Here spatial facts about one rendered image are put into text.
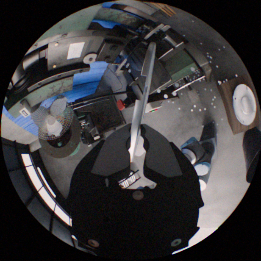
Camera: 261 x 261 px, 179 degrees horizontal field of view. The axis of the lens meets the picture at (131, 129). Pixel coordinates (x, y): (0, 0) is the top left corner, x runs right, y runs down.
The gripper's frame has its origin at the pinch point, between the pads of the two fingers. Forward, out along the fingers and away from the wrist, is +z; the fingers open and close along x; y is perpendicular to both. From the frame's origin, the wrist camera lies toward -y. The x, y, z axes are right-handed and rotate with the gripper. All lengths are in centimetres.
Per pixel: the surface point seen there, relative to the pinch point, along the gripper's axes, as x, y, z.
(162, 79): 10.1, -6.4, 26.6
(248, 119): 82, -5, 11
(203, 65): 31.0, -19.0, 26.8
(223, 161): 118, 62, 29
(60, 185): -495, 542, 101
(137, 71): 0.4, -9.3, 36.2
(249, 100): 78, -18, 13
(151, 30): 6.8, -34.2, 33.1
